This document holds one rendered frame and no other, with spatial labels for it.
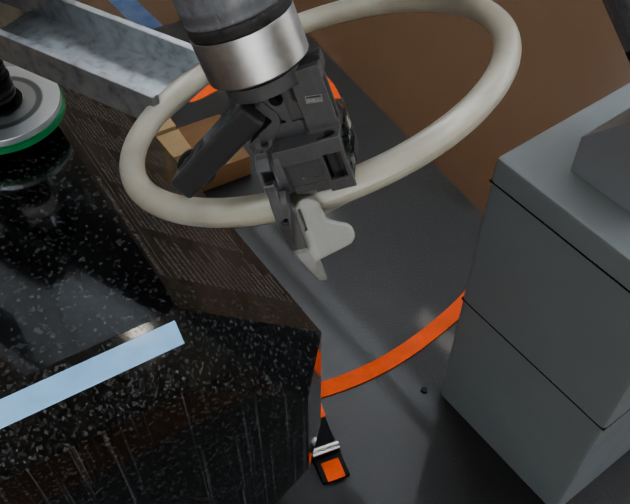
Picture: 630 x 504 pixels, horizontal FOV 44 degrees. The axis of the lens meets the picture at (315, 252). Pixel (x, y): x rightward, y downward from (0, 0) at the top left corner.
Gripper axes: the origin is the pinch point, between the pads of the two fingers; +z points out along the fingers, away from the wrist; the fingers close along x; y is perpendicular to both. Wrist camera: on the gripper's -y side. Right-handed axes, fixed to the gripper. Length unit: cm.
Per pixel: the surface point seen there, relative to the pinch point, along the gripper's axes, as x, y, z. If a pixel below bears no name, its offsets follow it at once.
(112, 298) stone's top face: 24, -40, 18
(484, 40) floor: 236, 21, 90
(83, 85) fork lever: 34.9, -32.8, -10.9
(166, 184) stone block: 65, -44, 24
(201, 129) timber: 164, -74, 60
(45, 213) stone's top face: 40, -54, 10
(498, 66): 13.6, 21.2, -7.6
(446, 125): 4.9, 15.4, -7.4
